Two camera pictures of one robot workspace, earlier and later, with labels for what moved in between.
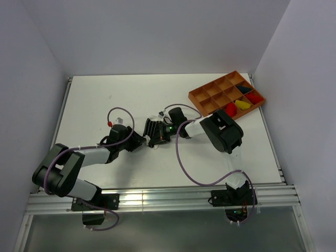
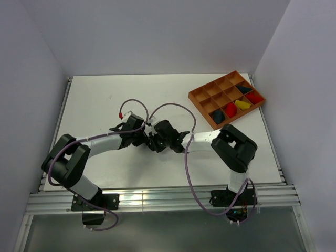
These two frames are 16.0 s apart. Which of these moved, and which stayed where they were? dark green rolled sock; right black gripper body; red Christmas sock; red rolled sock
Moved: right black gripper body
Stayed: dark green rolled sock; red Christmas sock; red rolled sock
